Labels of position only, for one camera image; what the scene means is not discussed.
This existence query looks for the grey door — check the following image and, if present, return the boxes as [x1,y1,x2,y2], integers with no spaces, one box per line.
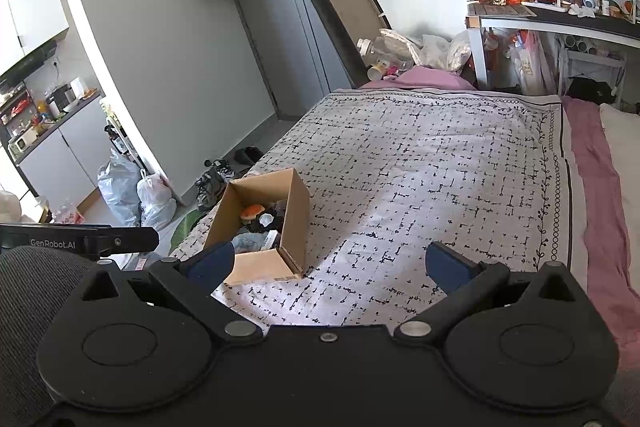
[234,0,362,118]

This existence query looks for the grey sneakers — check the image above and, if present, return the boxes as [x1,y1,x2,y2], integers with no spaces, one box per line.
[195,168,237,210]

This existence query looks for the clear plastic bottle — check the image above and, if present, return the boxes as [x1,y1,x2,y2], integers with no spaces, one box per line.
[356,34,402,68]

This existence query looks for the black slippers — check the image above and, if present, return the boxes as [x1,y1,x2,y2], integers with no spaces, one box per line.
[234,146,264,166]

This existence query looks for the white desk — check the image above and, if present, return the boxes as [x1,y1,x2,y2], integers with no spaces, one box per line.
[465,0,640,90]

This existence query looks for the white red plastic bag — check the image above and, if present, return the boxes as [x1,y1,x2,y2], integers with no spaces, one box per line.
[137,169,179,231]

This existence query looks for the green bag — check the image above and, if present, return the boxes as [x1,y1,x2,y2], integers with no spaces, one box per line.
[169,211,207,249]

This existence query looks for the white black-patterned blanket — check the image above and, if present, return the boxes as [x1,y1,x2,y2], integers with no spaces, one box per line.
[167,88,577,329]

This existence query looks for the grey kitchen cabinet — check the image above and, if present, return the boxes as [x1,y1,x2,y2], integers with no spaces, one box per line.
[0,92,109,228]

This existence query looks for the white wall cabinet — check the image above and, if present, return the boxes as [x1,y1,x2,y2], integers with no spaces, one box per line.
[0,0,71,78]

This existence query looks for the blue tissue packet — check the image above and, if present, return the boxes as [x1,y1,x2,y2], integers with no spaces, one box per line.
[232,233,276,254]

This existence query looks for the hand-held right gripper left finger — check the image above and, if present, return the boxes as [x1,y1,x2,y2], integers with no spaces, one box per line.
[75,242,264,344]

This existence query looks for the black desk mat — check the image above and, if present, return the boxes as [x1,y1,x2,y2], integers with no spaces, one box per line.
[520,2,640,26]

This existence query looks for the brown cardboard box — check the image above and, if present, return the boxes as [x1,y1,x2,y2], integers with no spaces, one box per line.
[204,168,311,287]

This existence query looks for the dark bottles rack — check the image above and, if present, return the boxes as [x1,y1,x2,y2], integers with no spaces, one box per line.
[102,97,134,158]

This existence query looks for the white printed plastic bag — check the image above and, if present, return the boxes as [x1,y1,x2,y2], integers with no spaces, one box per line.
[505,32,559,96]

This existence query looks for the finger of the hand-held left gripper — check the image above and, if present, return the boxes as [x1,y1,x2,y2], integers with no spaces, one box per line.
[97,226,160,256]

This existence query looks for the brown patterned desk mat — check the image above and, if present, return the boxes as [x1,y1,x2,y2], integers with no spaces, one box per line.
[467,2,539,19]

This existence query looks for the grey-blue plastic bag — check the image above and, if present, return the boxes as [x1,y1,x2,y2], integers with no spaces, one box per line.
[97,149,144,228]

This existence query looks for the crumpled clear plastic bag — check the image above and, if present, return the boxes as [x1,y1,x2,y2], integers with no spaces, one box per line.
[385,29,454,70]

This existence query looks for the beige quilt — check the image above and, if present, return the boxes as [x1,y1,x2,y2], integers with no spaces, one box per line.
[599,103,640,260]

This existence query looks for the black bag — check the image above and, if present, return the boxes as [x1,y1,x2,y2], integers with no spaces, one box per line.
[567,77,619,106]

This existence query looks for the brown board with black frame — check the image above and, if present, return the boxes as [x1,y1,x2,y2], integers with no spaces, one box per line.
[310,0,392,89]

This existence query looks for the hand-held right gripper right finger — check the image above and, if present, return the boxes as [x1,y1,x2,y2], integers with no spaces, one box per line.
[394,240,587,342]

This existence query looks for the black item with white tag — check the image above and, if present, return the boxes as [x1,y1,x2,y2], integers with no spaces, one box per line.
[249,213,286,236]

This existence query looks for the person's grey trouser leg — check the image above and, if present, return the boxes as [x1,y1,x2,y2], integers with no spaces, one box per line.
[0,246,103,427]

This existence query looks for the patterned plastic bag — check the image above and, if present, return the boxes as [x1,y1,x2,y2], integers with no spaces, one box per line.
[446,31,474,74]

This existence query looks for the white tubes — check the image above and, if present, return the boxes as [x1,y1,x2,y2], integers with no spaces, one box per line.
[562,34,609,56]

